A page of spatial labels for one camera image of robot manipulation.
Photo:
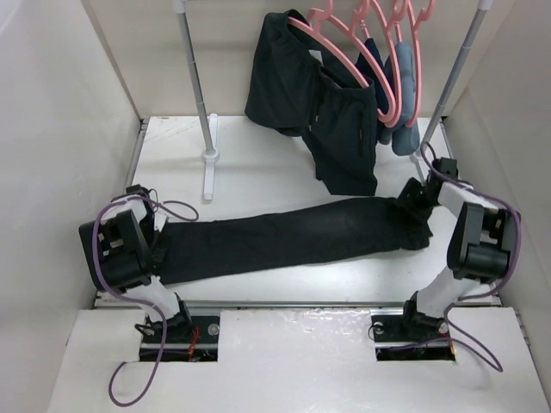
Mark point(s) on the right rack pole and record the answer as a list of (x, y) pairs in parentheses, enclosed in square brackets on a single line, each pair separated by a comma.
[(466, 46)]

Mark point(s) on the black trousers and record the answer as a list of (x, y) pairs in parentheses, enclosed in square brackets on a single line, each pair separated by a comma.
[(300, 89), (327, 233)]

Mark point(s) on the right white rack foot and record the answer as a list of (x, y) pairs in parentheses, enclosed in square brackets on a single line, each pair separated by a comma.
[(421, 167)]

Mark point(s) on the black trousers on hanger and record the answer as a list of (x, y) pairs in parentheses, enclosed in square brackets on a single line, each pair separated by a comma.
[(300, 89)]

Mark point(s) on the left white rack foot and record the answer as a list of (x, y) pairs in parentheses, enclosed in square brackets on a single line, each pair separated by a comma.
[(211, 172)]

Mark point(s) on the white rack foot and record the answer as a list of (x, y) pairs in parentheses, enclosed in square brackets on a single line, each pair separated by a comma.
[(211, 172), (421, 167)]

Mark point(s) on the light blue jeans on hanger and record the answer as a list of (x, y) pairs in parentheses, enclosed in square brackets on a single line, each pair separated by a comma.
[(404, 139)]

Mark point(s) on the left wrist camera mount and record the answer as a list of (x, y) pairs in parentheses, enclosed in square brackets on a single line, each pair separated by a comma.
[(161, 217)]

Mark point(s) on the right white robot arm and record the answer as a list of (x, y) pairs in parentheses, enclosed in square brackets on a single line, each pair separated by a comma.
[(483, 249)]

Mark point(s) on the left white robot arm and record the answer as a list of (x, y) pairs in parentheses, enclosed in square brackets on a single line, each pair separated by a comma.
[(123, 253)]

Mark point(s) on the pink hanger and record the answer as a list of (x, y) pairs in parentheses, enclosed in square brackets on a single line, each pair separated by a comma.
[(312, 27), (357, 19), (401, 28)]

